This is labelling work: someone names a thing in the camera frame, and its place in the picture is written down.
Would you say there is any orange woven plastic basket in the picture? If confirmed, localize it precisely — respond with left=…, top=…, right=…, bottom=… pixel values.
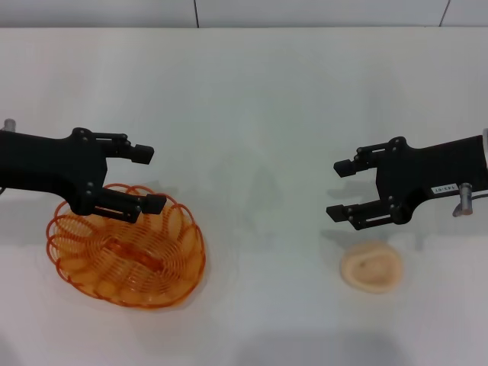
left=46, top=183, right=207, bottom=309

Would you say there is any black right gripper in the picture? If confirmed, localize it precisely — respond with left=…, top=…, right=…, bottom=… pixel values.
left=326, top=135, right=488, bottom=231

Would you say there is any beige round bread bun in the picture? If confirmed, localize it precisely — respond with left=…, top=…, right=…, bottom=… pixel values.
left=340, top=243, right=404, bottom=295

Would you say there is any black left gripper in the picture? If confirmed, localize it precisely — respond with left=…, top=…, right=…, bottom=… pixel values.
left=0, top=127, right=168, bottom=224

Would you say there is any metal right cable connector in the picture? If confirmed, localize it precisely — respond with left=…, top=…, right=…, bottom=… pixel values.
left=452, top=182, right=474, bottom=218

